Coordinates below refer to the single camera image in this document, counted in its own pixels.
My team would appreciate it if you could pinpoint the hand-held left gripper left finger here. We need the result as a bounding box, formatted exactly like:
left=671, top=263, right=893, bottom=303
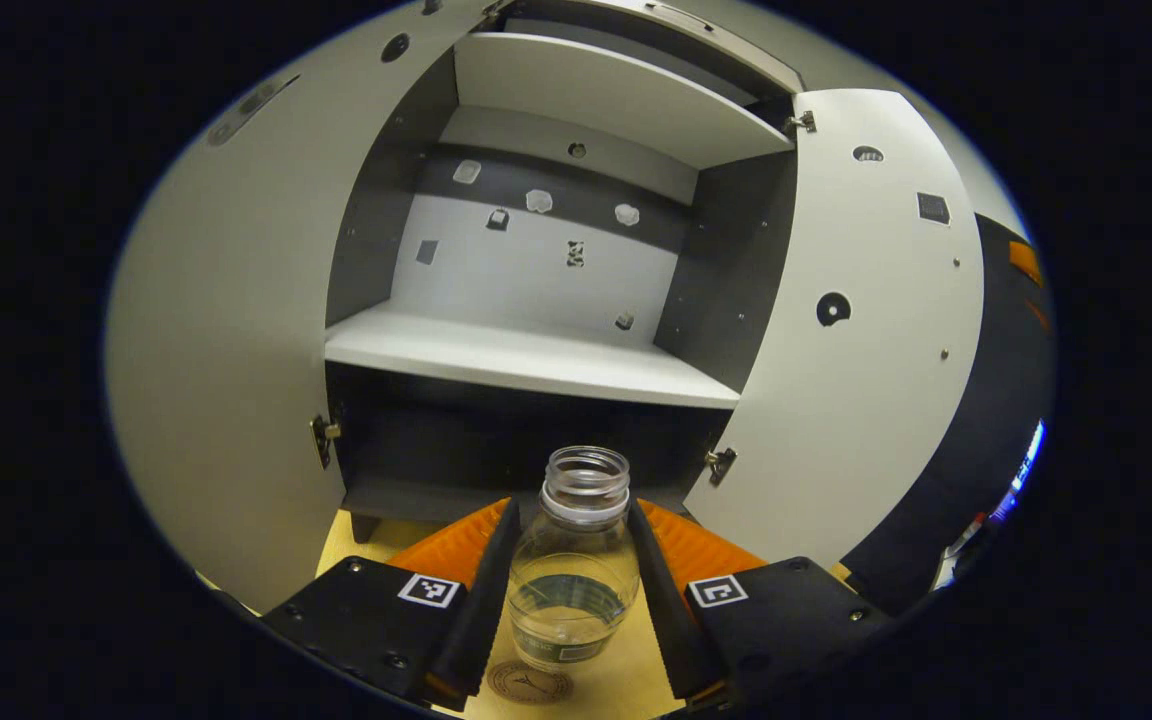
left=258, top=497, right=522, bottom=713

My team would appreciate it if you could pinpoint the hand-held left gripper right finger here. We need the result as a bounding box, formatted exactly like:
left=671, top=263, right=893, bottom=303
left=626, top=497, right=892, bottom=713

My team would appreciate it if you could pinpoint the round brown coaster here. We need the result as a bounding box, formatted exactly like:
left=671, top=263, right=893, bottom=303
left=486, top=658, right=575, bottom=706

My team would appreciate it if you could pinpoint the clear plastic bottle green label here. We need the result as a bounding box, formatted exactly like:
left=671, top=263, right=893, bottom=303
left=508, top=445, right=642, bottom=673

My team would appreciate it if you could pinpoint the white and grey cabinet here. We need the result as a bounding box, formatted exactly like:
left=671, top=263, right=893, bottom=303
left=321, top=0, right=809, bottom=546

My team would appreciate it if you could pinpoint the white door with headphones sticker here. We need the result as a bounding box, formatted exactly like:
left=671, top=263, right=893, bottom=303
left=684, top=88, right=987, bottom=569

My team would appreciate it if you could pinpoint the white door with camera sticker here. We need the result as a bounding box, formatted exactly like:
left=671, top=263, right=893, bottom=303
left=104, top=0, right=497, bottom=613

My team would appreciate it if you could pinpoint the white cabinet shelf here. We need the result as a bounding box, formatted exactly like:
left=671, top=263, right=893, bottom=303
left=452, top=32, right=795, bottom=169
left=324, top=300, right=743, bottom=410

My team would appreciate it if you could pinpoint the white cabinet drawer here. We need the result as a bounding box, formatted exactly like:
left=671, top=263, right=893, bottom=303
left=526, top=0, right=807, bottom=96

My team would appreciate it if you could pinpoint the black drawer handle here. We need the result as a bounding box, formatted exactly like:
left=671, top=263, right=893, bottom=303
left=646, top=2, right=717, bottom=31

